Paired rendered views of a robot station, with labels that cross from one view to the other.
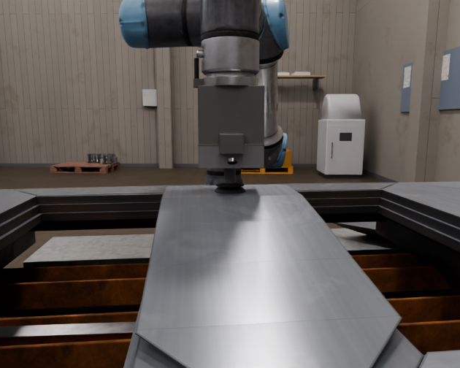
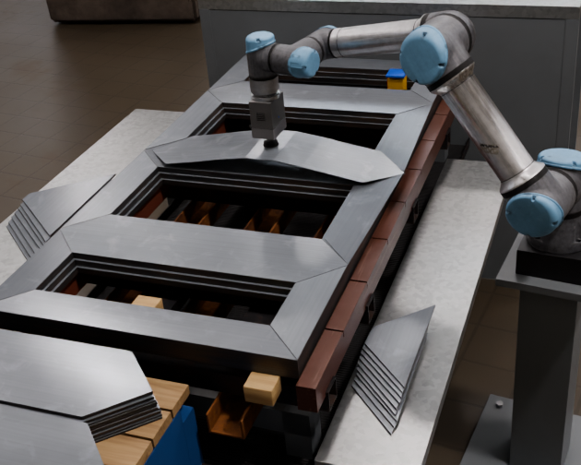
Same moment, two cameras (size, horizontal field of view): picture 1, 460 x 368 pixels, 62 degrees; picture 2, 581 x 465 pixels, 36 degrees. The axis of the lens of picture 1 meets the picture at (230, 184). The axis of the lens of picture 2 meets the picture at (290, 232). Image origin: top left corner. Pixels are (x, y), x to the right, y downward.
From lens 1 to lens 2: 263 cm
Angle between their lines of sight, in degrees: 109
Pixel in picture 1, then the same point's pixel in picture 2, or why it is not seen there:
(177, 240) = (228, 136)
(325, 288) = (183, 156)
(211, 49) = not seen: hidden behind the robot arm
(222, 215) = (239, 141)
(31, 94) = not seen: outside the picture
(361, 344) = (164, 157)
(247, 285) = (195, 147)
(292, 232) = (214, 153)
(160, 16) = not seen: hidden behind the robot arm
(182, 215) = (246, 134)
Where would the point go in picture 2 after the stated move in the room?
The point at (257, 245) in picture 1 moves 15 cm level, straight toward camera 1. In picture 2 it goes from (212, 148) to (169, 139)
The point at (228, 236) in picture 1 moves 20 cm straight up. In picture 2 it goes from (223, 143) to (213, 75)
